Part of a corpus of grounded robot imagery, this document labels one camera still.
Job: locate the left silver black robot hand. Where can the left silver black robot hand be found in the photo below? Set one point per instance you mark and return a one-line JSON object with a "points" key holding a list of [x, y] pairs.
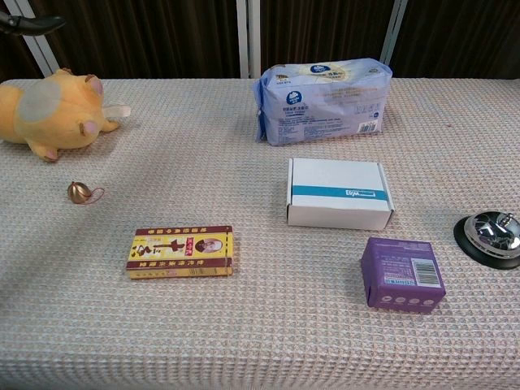
{"points": [[32, 25]]}

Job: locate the small golden bell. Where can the small golden bell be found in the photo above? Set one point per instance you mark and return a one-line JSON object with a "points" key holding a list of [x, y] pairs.
{"points": [[77, 193]]}

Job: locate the silver call bell black base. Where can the silver call bell black base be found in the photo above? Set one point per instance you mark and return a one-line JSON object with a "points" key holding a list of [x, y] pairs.
{"points": [[491, 239]]}

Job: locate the yellow plush toy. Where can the yellow plush toy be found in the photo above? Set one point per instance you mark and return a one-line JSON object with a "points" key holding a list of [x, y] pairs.
{"points": [[53, 113]]}

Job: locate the yellow and red flat box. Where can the yellow and red flat box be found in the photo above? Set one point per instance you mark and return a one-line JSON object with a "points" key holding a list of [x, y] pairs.
{"points": [[183, 252]]}

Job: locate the lavender tissue pack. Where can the lavender tissue pack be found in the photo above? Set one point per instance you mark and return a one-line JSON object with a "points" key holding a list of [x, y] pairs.
{"points": [[325, 101]]}

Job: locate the white box with blue stripe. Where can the white box with blue stripe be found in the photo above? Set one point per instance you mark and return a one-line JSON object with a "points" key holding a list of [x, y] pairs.
{"points": [[337, 174]]}

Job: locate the beige woven tablecloth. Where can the beige woven tablecloth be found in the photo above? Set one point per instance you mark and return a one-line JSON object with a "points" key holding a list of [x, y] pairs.
{"points": [[243, 325]]}

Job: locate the purple box with barcode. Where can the purple box with barcode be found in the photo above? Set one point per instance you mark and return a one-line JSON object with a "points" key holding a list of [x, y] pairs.
{"points": [[402, 276]]}

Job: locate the grey metal frame post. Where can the grey metal frame post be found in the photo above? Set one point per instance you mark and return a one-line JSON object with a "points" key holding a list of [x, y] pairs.
{"points": [[393, 32], [38, 53], [248, 40]]}

